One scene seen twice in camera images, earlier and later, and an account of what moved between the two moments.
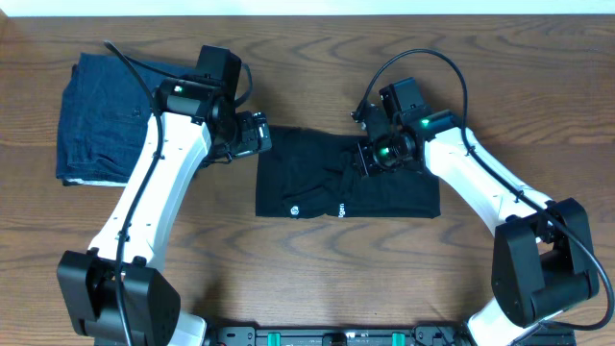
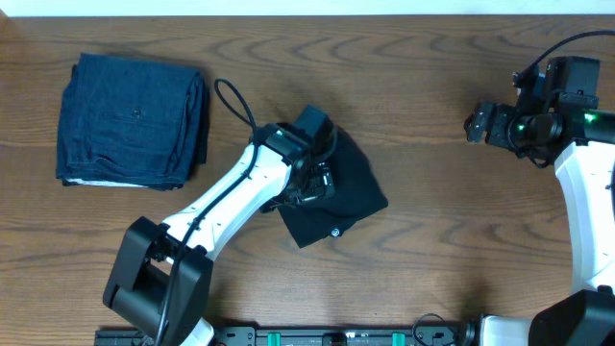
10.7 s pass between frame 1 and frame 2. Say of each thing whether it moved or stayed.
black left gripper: moved
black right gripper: moved
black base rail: stayed
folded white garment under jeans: stayed
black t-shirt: moved
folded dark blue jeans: stayed
